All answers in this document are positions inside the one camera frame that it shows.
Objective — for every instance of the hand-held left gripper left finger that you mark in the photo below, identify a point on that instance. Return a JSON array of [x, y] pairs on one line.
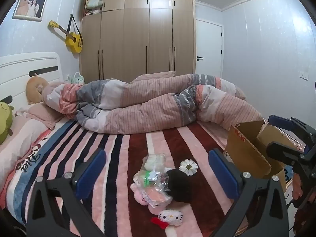
[[91, 171]]

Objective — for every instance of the yellow guitar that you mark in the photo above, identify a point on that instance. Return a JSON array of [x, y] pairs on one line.
[[72, 40]]

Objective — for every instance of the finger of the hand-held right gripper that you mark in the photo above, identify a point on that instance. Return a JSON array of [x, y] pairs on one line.
[[281, 121], [281, 153]]

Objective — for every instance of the pink plush toy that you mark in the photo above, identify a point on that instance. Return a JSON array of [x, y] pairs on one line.
[[139, 196]]

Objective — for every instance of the pink grey striped duvet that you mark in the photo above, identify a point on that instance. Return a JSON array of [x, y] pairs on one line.
[[148, 103]]

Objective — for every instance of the black plush toy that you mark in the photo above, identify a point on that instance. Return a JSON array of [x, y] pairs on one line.
[[180, 185]]

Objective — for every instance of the folded pale green cloth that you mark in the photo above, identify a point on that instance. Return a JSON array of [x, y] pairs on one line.
[[94, 3]]

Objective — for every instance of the green plush toy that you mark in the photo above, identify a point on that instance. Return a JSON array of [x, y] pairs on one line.
[[5, 121]]

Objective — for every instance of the white daisy flower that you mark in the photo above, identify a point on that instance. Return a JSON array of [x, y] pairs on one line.
[[188, 167]]

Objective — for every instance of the framed wall poster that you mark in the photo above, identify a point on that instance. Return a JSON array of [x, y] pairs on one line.
[[29, 5]]

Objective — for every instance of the clear plastic toy packet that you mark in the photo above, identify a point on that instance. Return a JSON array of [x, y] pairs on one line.
[[153, 172]]

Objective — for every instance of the pale pink striped pillow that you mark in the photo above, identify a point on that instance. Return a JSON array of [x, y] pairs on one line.
[[22, 133]]

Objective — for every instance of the brown cardboard box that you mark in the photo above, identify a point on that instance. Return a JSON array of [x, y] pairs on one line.
[[246, 150]]

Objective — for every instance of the white door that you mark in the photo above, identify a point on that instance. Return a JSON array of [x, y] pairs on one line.
[[208, 49]]

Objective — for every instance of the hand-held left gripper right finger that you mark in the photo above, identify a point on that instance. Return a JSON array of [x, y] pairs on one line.
[[223, 176]]

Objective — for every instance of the white green bag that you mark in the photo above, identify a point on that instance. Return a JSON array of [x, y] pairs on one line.
[[77, 79]]

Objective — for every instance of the white bed headboard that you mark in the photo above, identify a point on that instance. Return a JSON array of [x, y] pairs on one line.
[[22, 66]]

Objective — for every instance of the white cat plush toy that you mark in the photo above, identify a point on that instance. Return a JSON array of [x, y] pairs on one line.
[[170, 217]]

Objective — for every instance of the wooden wardrobe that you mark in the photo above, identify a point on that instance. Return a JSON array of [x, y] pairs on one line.
[[138, 37]]

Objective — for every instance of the striped plush blanket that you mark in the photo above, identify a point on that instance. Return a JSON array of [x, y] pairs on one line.
[[118, 158]]

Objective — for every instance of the brown plush cushion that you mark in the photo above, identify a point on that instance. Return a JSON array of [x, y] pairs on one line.
[[33, 88]]

